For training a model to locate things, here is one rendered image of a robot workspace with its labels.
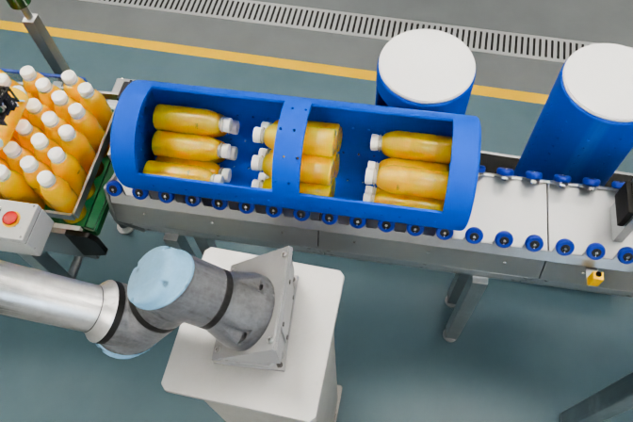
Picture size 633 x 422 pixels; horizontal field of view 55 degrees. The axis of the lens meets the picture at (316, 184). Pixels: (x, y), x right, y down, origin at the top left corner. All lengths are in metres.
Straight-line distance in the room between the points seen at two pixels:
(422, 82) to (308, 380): 0.90
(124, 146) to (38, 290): 0.53
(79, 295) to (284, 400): 0.44
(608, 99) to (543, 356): 1.12
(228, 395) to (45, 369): 1.52
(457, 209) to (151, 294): 0.72
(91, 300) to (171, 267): 0.16
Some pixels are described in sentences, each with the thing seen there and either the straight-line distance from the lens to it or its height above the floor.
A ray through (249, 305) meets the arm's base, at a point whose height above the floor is 1.33.
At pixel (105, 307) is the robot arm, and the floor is 1.37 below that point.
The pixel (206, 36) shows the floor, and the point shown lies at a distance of 3.40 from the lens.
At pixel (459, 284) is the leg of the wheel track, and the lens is 2.33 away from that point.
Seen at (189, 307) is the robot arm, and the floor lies 1.38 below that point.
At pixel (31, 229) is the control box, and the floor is 1.08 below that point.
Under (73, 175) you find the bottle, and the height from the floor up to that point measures 1.03.
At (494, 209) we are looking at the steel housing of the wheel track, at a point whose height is 0.93.
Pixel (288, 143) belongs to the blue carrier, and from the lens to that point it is 1.42.
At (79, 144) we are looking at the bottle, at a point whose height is 1.06.
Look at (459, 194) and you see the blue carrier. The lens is 1.42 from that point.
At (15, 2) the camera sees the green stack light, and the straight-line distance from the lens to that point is 2.01.
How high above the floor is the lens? 2.40
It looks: 60 degrees down
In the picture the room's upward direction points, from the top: 5 degrees counter-clockwise
